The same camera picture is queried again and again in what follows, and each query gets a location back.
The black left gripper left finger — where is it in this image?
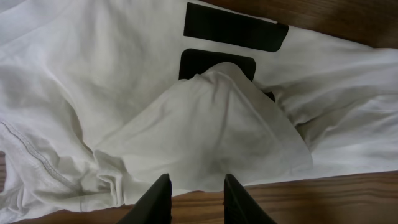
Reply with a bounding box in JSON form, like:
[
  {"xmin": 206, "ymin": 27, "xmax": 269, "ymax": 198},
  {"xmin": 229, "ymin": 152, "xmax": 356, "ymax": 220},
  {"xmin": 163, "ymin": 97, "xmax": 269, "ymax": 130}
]
[{"xmin": 117, "ymin": 174, "xmax": 172, "ymax": 224}]

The white t-shirt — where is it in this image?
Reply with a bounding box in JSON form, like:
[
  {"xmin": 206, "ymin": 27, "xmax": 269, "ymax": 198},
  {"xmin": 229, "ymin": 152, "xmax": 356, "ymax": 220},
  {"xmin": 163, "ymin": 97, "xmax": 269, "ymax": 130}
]
[{"xmin": 1, "ymin": 1, "xmax": 397, "ymax": 223}]

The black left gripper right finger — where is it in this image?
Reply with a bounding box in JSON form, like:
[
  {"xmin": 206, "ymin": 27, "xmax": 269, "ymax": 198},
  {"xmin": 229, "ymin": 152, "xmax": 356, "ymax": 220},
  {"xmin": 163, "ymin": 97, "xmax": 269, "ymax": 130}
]
[{"xmin": 223, "ymin": 174, "xmax": 276, "ymax": 224}]

